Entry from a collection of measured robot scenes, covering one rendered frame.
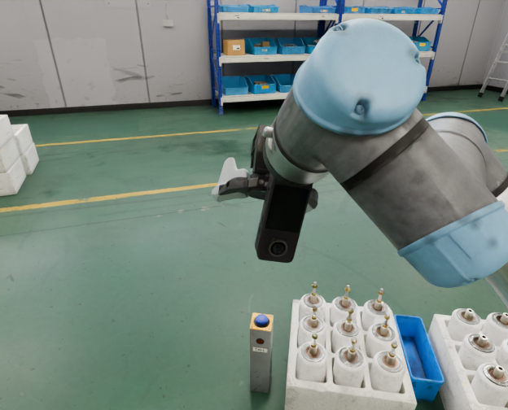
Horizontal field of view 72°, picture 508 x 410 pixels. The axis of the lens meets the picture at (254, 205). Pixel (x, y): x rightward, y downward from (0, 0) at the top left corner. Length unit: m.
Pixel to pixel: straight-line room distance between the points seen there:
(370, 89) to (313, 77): 0.03
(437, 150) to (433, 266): 0.08
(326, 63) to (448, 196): 0.11
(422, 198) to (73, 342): 1.61
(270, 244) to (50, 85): 5.72
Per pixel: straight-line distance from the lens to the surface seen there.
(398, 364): 1.26
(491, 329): 1.55
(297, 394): 1.26
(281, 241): 0.40
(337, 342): 1.31
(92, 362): 1.63
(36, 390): 1.63
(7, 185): 3.28
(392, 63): 0.24
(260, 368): 1.32
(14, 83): 6.12
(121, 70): 5.86
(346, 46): 0.23
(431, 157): 0.25
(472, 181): 0.27
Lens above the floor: 1.18
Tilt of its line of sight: 28 degrees down
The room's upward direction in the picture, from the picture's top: straight up
